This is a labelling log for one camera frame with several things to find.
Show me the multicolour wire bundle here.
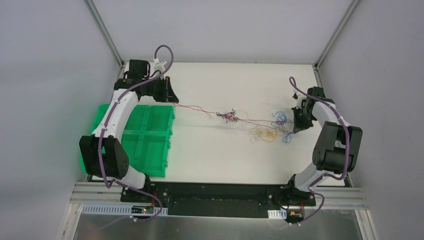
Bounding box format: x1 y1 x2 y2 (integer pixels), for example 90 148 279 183
172 101 297 145

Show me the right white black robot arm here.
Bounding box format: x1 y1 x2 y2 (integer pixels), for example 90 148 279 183
282 86 363 206

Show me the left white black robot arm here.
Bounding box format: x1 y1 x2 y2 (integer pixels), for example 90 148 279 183
79 58 179 203

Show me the green plastic compartment bin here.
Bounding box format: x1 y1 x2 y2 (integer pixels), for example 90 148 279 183
79 103 176 177

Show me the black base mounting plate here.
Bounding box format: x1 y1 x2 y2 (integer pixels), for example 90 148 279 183
120 181 317 220

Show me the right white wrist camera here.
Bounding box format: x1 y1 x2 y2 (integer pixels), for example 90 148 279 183
292 92 307 109

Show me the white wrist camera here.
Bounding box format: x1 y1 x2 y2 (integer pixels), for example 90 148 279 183
152 58 167 73
292 92 307 109

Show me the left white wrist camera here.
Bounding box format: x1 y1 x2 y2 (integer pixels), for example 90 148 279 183
152 58 167 73

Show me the right white cable duct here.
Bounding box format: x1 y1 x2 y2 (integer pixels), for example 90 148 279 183
267 208 287 220

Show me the white cable duct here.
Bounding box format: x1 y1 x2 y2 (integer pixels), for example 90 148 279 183
81 204 168 217
267 208 287 220

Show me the aluminium frame rail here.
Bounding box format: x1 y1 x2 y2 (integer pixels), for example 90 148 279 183
70 182 123 204

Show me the left white cable duct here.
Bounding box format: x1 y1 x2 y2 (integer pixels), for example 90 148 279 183
81 204 168 217

